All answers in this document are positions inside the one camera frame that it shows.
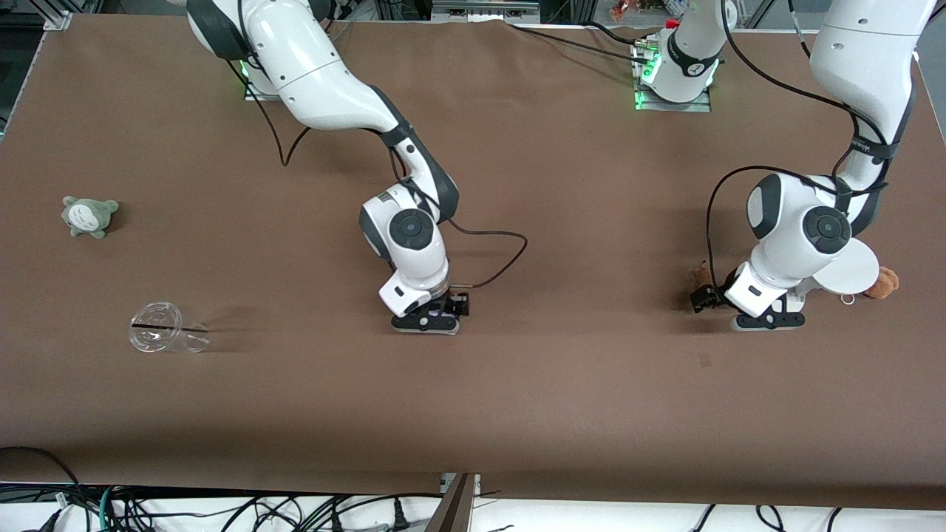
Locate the white round phone stand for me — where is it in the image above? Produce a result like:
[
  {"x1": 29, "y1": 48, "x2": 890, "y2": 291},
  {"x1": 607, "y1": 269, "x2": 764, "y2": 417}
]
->
[{"x1": 783, "y1": 238, "x2": 880, "y2": 311}]

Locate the brown table cover cloth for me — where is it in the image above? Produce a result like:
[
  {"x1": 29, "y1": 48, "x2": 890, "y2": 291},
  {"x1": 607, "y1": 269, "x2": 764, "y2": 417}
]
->
[{"x1": 0, "y1": 15, "x2": 946, "y2": 511}]

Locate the brown support beam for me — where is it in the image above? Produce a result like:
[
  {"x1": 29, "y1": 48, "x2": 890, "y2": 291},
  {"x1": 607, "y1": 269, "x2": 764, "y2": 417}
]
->
[{"x1": 425, "y1": 473, "x2": 477, "y2": 532}]

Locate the clear plastic lidded cup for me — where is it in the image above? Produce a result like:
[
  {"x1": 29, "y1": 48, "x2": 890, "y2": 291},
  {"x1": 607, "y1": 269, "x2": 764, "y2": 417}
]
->
[{"x1": 128, "y1": 301, "x2": 211, "y2": 354}]

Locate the grey green Totoro plush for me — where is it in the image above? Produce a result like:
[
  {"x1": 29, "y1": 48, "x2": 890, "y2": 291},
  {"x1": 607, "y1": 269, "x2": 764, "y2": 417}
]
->
[{"x1": 61, "y1": 195, "x2": 120, "y2": 239}]

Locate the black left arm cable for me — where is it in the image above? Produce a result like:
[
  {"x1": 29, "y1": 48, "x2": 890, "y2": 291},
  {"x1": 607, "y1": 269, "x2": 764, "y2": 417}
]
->
[{"x1": 706, "y1": 0, "x2": 895, "y2": 293}]

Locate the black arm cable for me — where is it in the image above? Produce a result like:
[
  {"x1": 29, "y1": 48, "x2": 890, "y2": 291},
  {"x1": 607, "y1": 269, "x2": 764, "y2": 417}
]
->
[
  {"x1": 240, "y1": 59, "x2": 528, "y2": 290},
  {"x1": 706, "y1": 0, "x2": 895, "y2": 293}
]

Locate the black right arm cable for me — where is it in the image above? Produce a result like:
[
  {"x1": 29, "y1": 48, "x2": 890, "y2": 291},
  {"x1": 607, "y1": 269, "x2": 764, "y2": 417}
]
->
[{"x1": 240, "y1": 59, "x2": 528, "y2": 290}]

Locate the brown bear plush keychain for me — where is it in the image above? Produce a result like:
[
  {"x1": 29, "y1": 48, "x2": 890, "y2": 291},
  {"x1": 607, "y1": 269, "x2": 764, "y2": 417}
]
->
[{"x1": 865, "y1": 266, "x2": 901, "y2": 301}]

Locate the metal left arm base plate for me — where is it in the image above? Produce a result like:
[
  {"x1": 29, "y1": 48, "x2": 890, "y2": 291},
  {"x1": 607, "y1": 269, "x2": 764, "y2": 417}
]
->
[{"x1": 632, "y1": 37, "x2": 712, "y2": 113}]

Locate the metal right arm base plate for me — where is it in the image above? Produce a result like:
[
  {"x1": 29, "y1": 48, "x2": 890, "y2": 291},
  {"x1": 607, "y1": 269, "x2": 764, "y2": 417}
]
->
[{"x1": 244, "y1": 70, "x2": 282, "y2": 102}]

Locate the black cable across table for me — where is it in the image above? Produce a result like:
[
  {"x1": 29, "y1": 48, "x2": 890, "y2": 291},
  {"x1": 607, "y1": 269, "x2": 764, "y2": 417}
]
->
[{"x1": 506, "y1": 22, "x2": 645, "y2": 61}]

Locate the grey metal rail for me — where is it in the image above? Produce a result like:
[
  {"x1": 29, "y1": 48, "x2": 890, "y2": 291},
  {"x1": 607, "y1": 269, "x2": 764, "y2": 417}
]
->
[{"x1": 432, "y1": 0, "x2": 540, "y2": 19}]

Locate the thick black floor cable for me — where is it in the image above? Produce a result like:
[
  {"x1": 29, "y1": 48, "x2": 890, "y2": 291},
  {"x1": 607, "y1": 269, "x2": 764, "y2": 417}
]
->
[{"x1": 0, "y1": 446, "x2": 81, "y2": 492}]

